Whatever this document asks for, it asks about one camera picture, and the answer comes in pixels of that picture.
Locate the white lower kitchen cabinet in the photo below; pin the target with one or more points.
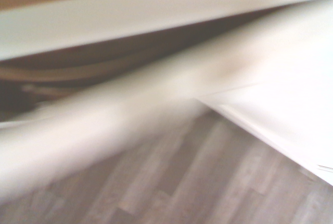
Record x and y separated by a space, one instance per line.
130 20

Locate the white corner cabinet door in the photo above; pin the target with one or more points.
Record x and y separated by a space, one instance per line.
130 119

